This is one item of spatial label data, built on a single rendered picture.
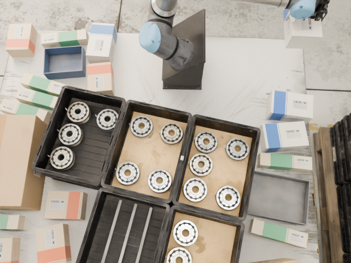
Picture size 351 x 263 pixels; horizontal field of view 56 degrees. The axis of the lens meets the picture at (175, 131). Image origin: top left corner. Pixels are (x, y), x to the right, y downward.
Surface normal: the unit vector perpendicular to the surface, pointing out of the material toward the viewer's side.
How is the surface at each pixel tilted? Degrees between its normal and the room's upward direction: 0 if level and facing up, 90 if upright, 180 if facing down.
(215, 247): 0
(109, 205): 0
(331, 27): 0
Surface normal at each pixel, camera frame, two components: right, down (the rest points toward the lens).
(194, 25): -0.70, -0.24
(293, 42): -0.05, 0.95
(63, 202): -0.01, -0.32
